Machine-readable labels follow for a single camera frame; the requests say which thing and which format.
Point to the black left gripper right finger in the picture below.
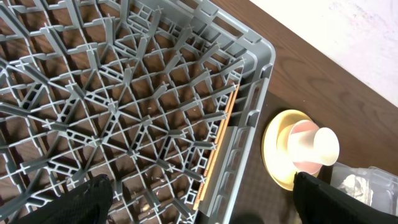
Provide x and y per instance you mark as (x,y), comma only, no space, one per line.
(318,202)

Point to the cream plastic cup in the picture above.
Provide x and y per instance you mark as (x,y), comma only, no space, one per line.
(319,146)

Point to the dark brown serving tray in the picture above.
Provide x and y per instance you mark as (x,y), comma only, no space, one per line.
(259,198)

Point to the clear plastic bin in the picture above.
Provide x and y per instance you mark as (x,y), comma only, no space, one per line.
(383,184)

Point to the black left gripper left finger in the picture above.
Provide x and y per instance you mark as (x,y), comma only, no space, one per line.
(88,203)

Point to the wooden chopstick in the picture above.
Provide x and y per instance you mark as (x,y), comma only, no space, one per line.
(214,152)
(220,146)

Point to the white tissue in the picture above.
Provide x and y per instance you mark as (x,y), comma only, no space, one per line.
(357,187)

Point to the pink plastic bowl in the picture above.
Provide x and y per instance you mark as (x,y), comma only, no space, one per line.
(302,125)

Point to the grey dishwasher rack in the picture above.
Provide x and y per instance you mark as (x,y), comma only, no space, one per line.
(161,96)

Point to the yellow plastic plate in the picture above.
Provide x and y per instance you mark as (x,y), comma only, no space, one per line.
(274,151)

